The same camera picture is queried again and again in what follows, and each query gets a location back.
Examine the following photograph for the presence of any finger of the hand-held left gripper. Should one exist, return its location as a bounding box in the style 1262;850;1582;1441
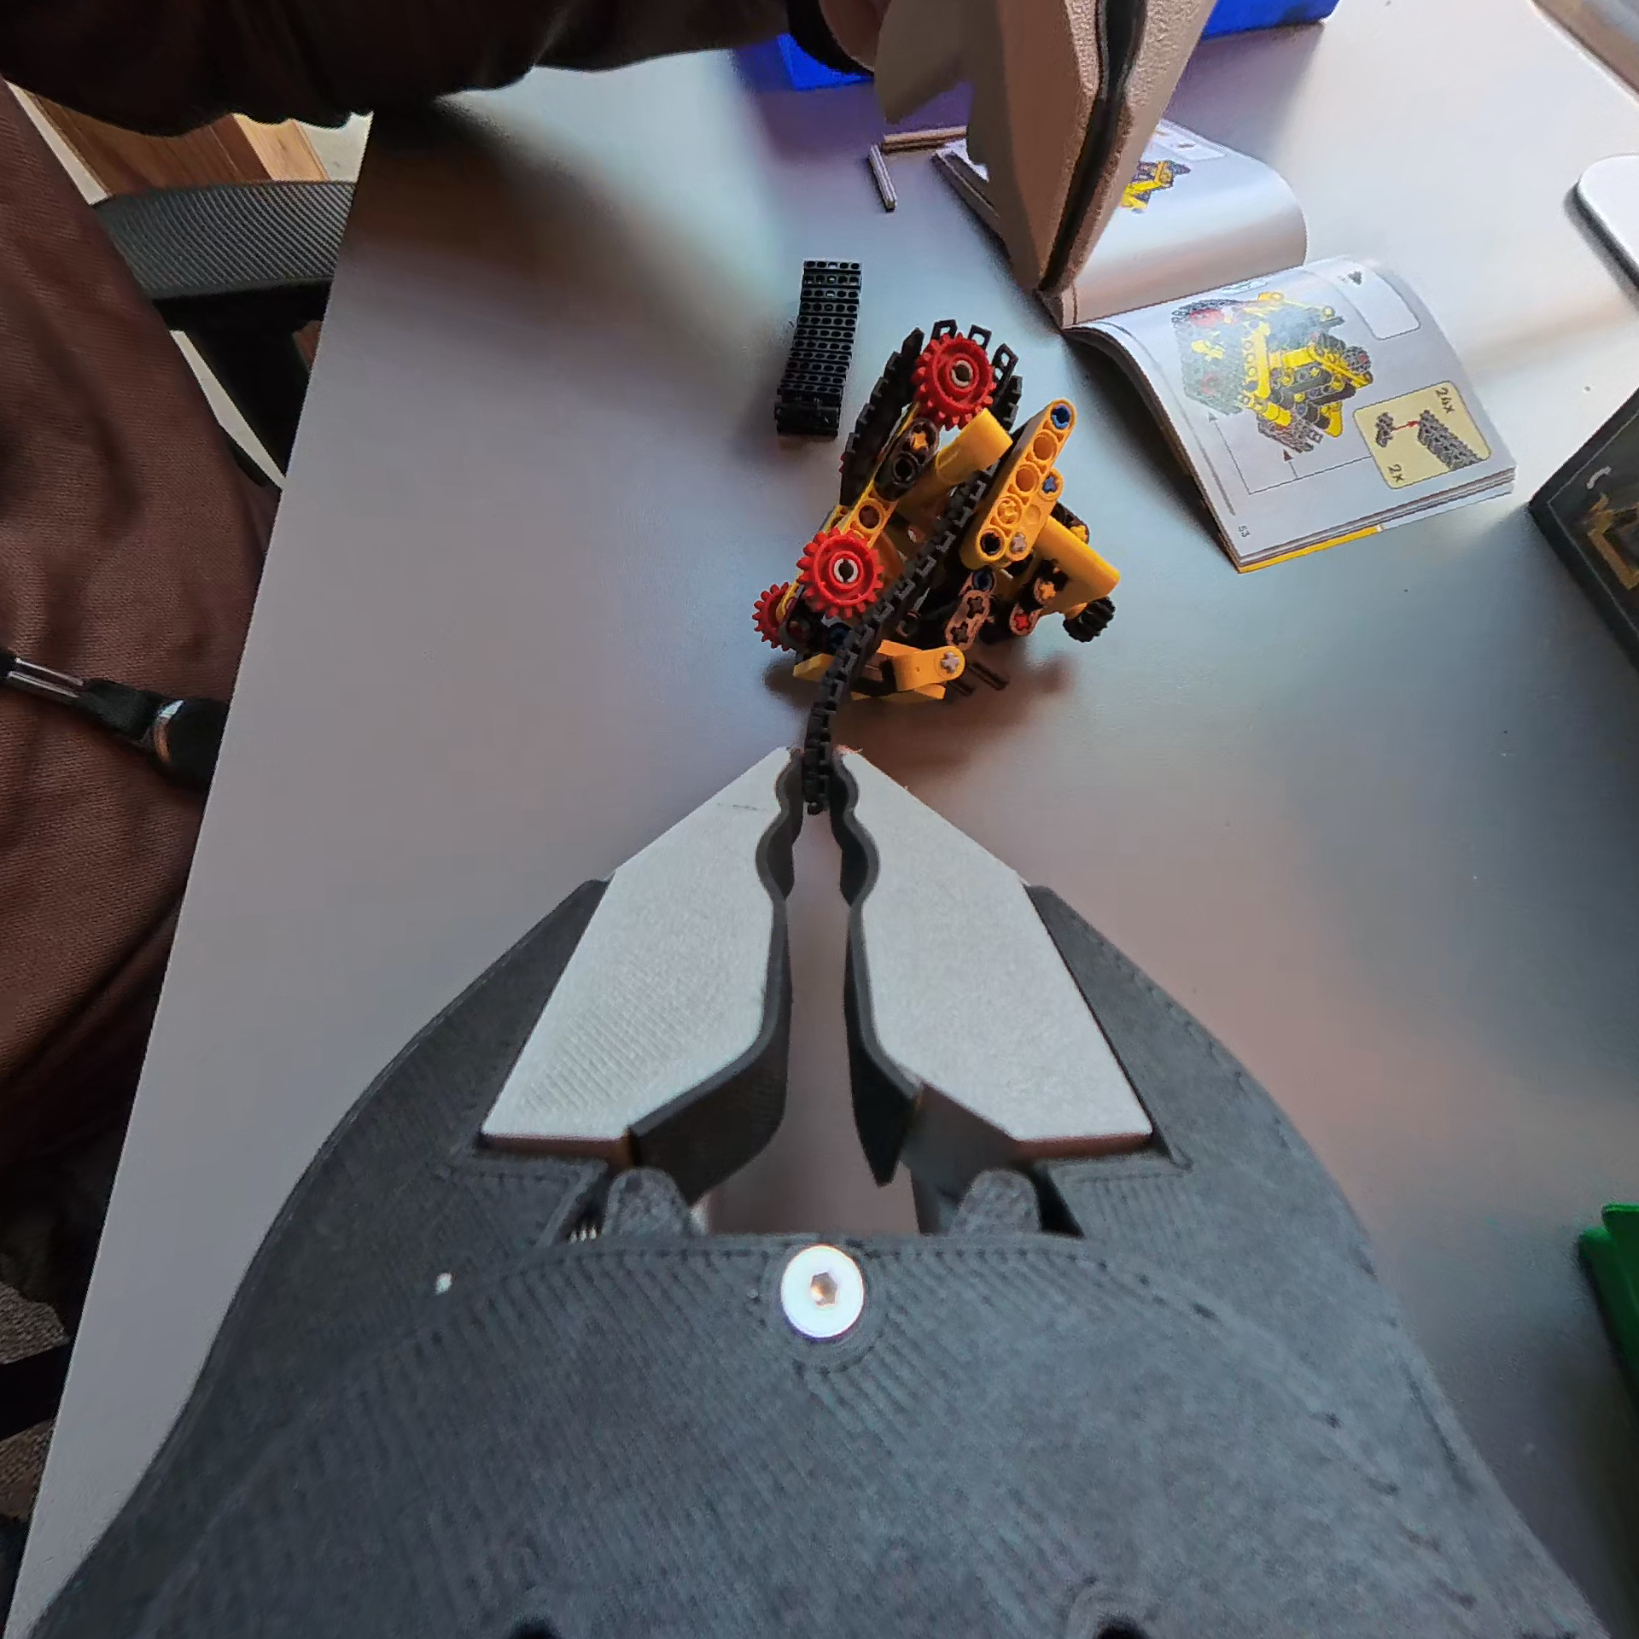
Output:
874;0;1114;288
1053;0;1217;296

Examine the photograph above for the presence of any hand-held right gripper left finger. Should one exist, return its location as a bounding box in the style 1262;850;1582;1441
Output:
479;745;795;1201

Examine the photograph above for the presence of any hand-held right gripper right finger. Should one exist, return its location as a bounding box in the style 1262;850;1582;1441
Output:
838;752;1156;1186

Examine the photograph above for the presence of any black lego track strip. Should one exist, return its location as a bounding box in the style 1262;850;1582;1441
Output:
770;259;862;438
799;319;1026;817

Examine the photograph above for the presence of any yellow lego bulldozer model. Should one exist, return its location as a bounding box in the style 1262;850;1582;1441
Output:
753;321;1121;708

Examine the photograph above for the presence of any lego instruction booklet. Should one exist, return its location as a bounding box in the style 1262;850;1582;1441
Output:
932;116;1515;573

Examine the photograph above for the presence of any black lego set box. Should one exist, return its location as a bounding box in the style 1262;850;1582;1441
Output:
1527;384;1639;641

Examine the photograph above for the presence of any blue plastic bin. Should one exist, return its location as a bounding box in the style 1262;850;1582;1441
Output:
735;0;1338;93

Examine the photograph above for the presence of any white stand base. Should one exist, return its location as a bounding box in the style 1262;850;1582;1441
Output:
1574;153;1639;288

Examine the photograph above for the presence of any green plastic bin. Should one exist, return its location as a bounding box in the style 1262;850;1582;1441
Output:
1576;1201;1639;1410

